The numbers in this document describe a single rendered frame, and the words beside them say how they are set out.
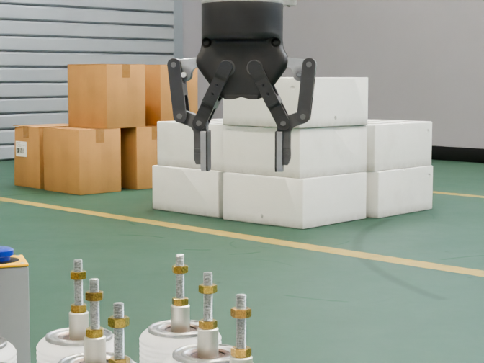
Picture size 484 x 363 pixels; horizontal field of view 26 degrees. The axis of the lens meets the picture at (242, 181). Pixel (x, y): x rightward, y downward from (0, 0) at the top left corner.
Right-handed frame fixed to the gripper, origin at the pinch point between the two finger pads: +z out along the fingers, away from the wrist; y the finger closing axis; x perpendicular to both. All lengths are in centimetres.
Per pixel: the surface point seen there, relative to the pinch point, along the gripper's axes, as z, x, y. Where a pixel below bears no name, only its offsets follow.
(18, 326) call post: 23.4, 26.7, -31.3
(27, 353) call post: 27.0, 27.2, -30.4
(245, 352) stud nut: 18.4, -0.7, 0.4
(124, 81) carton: -5, 389, -103
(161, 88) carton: -1, 410, -90
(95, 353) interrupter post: 20.4, 4.8, -15.6
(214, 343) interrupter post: 20.4, 10.0, -4.2
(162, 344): 22.6, 17.0, -11.2
